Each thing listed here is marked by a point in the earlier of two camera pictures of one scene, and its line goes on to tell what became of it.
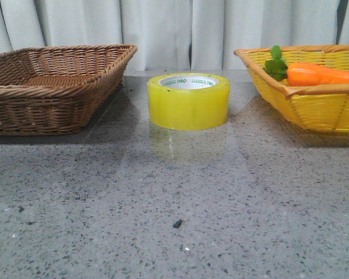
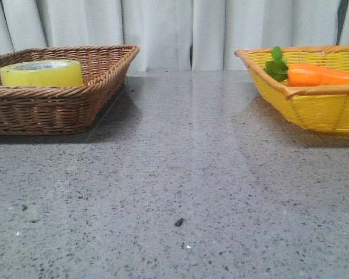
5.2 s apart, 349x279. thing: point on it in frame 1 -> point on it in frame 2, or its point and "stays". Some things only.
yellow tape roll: (188, 101) -> (43, 73)
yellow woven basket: (335, 107) stays
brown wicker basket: (52, 90) stays
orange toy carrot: (307, 74) stays
